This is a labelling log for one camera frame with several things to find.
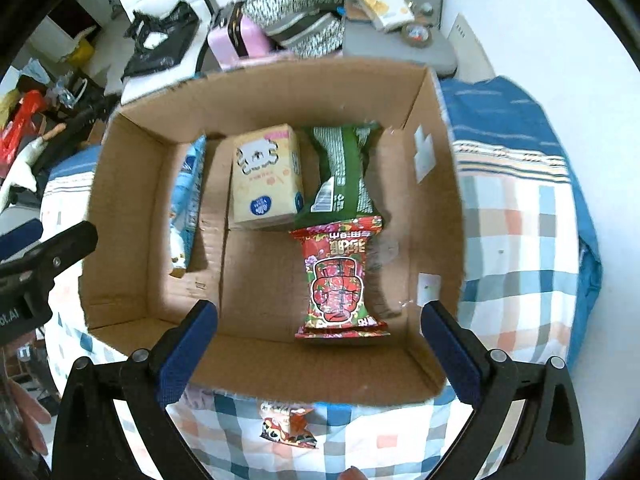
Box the orange cartoon snack bag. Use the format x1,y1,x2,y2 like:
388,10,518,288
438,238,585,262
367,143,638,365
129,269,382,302
259,402,317,448

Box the blue white tube pack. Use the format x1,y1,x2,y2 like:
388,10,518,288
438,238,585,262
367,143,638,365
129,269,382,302
169,134,206,278

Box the red snack packet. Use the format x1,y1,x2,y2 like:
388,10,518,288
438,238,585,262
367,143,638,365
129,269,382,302
291,214,390,340

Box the yellow tissue pack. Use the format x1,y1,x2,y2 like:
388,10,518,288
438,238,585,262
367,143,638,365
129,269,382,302
231,124,304,229

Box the green snack bag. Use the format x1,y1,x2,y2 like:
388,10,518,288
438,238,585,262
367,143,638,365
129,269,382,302
294,122,383,229

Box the person's left hand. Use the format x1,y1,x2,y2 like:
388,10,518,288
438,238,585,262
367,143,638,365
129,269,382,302
9,379,51,456

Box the person's right hand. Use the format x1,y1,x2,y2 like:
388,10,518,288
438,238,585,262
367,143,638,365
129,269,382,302
337,466,368,480

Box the red plastic bag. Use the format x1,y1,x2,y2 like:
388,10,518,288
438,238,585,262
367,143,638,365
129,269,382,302
1,90,47,178

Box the plaid checkered blanket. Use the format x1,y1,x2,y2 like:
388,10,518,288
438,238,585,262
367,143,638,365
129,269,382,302
40,78,599,479

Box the open cardboard box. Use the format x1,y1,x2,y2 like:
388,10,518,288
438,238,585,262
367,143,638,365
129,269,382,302
79,58,464,406

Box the black bag on chair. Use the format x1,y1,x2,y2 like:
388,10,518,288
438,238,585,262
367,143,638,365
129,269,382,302
122,0,201,79

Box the pink suitcase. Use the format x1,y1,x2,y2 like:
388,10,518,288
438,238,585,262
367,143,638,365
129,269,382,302
207,0,279,70

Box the white padded chair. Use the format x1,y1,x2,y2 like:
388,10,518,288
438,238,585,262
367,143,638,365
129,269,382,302
120,0,220,104

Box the patterned tote bag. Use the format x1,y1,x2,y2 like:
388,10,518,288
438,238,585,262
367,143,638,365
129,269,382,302
243,0,345,58

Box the grey chair by wall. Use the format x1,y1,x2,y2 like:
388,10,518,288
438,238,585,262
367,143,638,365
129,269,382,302
342,0,458,77

